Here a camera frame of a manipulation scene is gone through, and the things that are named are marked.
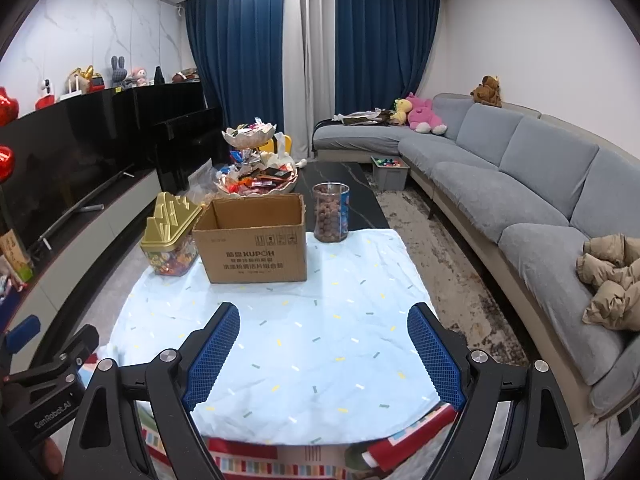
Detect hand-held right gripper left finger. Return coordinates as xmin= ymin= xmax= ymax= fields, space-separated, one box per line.
xmin=67 ymin=302 xmax=241 ymax=480

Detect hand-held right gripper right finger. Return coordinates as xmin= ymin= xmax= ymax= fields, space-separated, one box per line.
xmin=406 ymin=302 xmax=581 ymax=480

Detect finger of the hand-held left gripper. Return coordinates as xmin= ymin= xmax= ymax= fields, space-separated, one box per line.
xmin=0 ymin=314 xmax=42 ymax=361
xmin=10 ymin=324 xmax=101 ymax=387

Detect brown cardboard box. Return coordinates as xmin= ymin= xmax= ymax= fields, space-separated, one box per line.
xmin=192 ymin=192 xmax=308 ymax=285

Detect person's left hand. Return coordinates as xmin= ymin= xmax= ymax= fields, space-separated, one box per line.
xmin=27 ymin=437 xmax=66 ymax=480

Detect beige printed box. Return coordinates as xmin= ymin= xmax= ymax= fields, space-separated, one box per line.
xmin=0 ymin=232 xmax=33 ymax=281

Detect beige patterned rug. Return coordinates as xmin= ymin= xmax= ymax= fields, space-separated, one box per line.
xmin=360 ymin=160 xmax=551 ymax=386

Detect grey television cabinet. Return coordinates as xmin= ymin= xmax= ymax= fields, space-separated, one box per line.
xmin=0 ymin=167 xmax=161 ymax=341

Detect light blue tablecloth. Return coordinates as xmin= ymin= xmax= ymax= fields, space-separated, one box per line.
xmin=107 ymin=227 xmax=453 ymax=448

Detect gold tiered lid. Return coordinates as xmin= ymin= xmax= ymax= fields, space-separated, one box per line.
xmin=139 ymin=191 xmax=205 ymax=277

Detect colourful play mat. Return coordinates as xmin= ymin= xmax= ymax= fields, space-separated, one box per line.
xmin=140 ymin=402 xmax=466 ymax=480

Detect grey curved sofa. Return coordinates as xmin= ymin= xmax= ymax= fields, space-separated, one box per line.
xmin=312 ymin=92 xmax=640 ymax=426

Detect clear jar of nuts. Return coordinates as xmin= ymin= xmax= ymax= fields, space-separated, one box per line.
xmin=312 ymin=182 xmax=351 ymax=244

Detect black television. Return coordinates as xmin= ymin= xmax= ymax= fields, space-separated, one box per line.
xmin=0 ymin=91 xmax=156 ymax=261

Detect clear plastic bag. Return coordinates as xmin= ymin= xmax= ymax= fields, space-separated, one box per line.
xmin=187 ymin=162 xmax=223 ymax=206

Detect large pile of snack packets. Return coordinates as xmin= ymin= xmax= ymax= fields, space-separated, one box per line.
xmin=220 ymin=165 xmax=296 ymax=193

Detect grey toy bin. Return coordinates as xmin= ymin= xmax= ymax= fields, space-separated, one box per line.
xmin=371 ymin=156 xmax=411 ymax=192

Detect beige puffer jacket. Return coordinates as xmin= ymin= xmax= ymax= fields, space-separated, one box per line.
xmin=575 ymin=233 xmax=640 ymax=332

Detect large white scalloped bowl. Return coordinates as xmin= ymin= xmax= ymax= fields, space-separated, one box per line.
xmin=214 ymin=165 xmax=299 ymax=197

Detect loose packets behind stand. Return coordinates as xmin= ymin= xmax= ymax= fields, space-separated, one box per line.
xmin=227 ymin=149 xmax=266 ymax=168

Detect small white scalloped bowl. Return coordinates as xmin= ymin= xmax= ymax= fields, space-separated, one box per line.
xmin=221 ymin=122 xmax=277 ymax=150

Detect black piano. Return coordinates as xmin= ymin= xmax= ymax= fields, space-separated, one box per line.
xmin=112 ymin=80 xmax=224 ymax=193

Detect yellow chair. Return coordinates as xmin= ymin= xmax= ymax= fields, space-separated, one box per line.
xmin=261 ymin=134 xmax=293 ymax=156

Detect pink plush toy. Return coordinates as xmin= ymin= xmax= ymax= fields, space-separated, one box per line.
xmin=406 ymin=92 xmax=447 ymax=135

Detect yellow plush toy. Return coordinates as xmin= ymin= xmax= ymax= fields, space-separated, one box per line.
xmin=390 ymin=98 xmax=412 ymax=126

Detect crumpled clothing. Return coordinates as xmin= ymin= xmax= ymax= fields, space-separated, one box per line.
xmin=332 ymin=108 xmax=396 ymax=125

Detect gold ornament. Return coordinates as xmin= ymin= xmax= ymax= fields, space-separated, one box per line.
xmin=65 ymin=65 xmax=106 ymax=96

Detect brown teddy bear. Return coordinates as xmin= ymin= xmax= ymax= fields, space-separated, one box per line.
xmin=470 ymin=75 xmax=502 ymax=108

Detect blue curtain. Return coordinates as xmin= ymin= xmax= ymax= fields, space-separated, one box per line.
xmin=334 ymin=0 xmax=443 ymax=121
xmin=182 ymin=0 xmax=296 ymax=166

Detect white curtain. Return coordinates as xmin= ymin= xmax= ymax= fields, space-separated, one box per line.
xmin=282 ymin=0 xmax=337 ymax=161

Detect white security camera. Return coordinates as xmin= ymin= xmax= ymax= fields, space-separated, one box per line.
xmin=35 ymin=78 xmax=56 ymax=111

